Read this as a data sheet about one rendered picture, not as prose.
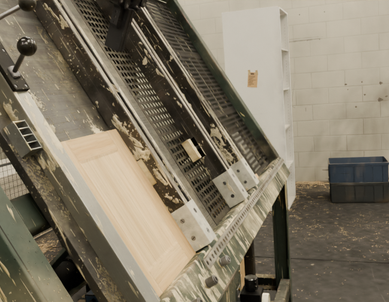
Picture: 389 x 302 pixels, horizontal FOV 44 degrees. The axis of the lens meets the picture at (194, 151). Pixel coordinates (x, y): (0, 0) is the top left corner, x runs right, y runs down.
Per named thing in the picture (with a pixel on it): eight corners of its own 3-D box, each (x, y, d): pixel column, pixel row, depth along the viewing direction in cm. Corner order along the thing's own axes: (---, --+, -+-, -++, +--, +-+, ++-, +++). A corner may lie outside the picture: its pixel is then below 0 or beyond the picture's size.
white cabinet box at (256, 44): (288, 211, 496) (279, 5, 468) (233, 210, 515) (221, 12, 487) (295, 197, 553) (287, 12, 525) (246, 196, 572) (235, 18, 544)
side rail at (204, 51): (261, 168, 277) (277, 157, 274) (157, 9, 282) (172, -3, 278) (264, 165, 285) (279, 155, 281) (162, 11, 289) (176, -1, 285)
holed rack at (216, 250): (207, 270, 125) (209, 269, 125) (201, 260, 125) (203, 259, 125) (283, 162, 281) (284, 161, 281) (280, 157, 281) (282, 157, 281)
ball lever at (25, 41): (9, 85, 101) (26, 51, 91) (-1, 71, 101) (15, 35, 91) (24, 80, 104) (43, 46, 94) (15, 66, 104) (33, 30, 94)
